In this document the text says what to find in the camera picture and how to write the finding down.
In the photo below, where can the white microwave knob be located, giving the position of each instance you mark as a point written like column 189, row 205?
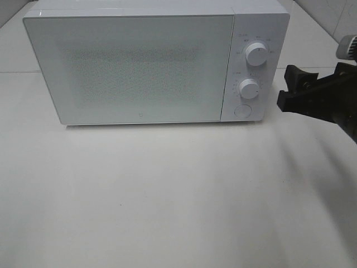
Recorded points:
column 256, row 53
column 248, row 89

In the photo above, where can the white microwave oven body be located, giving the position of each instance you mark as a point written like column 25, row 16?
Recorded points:
column 264, row 21

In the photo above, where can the white round door button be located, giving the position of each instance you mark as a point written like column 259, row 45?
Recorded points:
column 243, row 111

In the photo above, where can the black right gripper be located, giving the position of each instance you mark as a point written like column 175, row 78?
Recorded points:
column 331, row 98

